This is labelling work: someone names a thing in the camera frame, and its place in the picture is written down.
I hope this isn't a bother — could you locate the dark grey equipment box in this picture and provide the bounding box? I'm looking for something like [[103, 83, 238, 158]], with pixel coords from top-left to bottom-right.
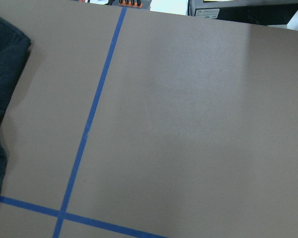
[[188, 0, 298, 26]]

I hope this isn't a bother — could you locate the brown paper table cover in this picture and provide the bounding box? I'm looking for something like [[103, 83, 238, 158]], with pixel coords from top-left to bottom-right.
[[0, 0, 298, 238]]

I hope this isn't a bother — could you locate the black graphic t-shirt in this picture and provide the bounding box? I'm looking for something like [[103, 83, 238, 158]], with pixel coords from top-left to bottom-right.
[[0, 17, 31, 193]]

